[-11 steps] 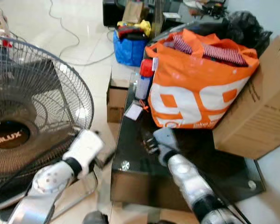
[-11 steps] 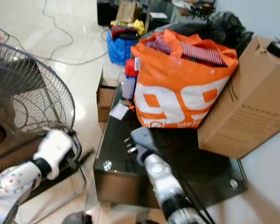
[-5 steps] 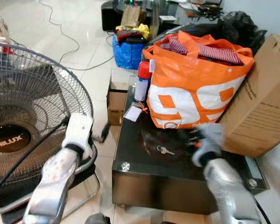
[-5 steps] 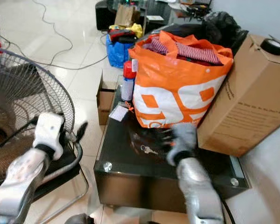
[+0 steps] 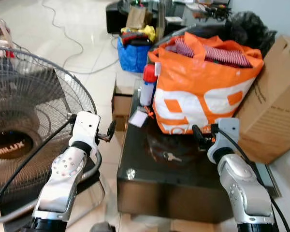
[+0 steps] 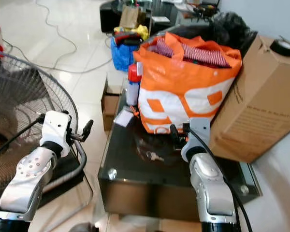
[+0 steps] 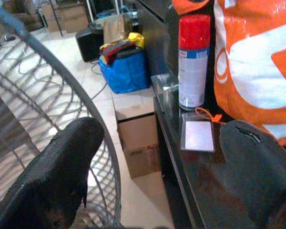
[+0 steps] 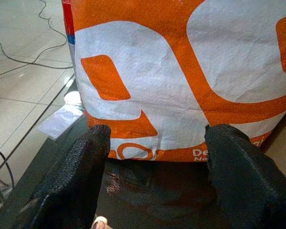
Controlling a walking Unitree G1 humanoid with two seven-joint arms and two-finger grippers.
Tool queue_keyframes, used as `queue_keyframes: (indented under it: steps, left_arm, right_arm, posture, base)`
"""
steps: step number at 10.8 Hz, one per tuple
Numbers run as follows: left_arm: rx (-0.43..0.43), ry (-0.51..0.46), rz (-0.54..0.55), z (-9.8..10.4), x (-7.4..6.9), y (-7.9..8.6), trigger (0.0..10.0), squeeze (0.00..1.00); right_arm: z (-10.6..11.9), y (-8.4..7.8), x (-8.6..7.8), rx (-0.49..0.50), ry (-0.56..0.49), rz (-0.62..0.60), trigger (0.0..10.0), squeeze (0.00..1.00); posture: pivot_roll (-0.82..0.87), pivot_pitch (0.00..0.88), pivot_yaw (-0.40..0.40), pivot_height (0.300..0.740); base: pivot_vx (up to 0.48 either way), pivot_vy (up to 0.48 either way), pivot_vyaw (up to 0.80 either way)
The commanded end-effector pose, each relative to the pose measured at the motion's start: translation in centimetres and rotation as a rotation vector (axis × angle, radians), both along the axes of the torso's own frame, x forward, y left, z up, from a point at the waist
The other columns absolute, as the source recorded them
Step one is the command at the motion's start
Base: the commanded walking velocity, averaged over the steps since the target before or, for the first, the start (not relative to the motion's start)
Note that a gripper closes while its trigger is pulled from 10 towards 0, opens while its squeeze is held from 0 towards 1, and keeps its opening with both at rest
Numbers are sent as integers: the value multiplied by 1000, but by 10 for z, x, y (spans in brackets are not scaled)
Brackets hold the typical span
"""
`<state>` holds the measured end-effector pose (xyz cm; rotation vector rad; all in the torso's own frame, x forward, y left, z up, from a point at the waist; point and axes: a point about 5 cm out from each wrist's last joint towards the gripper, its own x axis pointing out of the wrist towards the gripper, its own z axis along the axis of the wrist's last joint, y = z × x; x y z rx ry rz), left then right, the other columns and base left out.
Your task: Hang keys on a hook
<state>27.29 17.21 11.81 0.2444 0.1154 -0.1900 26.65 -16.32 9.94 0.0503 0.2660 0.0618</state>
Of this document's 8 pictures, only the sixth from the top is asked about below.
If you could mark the small brown cardboard box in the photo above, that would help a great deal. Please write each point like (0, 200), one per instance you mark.
(108, 104)

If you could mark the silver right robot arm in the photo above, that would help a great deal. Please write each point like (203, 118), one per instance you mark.
(212, 188)

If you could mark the black tape roll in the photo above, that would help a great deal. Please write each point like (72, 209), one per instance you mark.
(282, 47)

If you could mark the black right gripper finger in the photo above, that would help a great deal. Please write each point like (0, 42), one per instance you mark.
(174, 133)
(187, 129)

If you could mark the orange white shopping bag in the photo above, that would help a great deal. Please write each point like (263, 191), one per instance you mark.
(179, 96)

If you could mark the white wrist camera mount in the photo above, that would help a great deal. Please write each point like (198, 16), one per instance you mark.
(57, 126)
(199, 128)

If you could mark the large brown cardboard box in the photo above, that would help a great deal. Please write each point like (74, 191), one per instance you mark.
(261, 111)

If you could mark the red capped white bottle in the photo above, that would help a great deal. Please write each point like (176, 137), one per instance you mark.
(133, 83)

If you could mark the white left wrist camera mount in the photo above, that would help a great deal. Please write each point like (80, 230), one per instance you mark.
(57, 126)

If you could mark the black glass top table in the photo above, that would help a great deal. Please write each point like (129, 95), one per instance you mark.
(145, 193)

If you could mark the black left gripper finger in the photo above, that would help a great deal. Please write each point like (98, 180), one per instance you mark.
(87, 128)

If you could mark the white paper tag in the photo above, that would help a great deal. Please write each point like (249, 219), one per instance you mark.
(123, 118)

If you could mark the yellow cloth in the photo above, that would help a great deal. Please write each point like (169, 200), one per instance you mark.
(140, 31)

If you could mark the dark robot foot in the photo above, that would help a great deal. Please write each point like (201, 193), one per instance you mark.
(83, 227)

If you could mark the red white striped cloth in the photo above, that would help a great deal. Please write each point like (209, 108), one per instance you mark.
(203, 55)

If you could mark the small silver key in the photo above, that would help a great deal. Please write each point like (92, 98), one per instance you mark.
(154, 156)

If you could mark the blue plastic bag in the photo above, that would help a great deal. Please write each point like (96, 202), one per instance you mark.
(123, 57)

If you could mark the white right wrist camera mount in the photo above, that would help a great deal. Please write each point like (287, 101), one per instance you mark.
(199, 128)

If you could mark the cluttered grey desk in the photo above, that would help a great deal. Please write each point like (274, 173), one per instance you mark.
(183, 13)

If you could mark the brown paper bag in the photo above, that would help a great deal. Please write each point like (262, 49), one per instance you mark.
(130, 17)

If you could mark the black garbage bag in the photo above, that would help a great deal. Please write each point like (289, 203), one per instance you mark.
(232, 30)

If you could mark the black speaker box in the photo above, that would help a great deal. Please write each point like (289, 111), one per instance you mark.
(108, 15)

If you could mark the metal cage floor fan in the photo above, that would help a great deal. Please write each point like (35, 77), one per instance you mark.
(19, 92)

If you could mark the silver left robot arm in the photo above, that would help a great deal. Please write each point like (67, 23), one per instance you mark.
(26, 183)

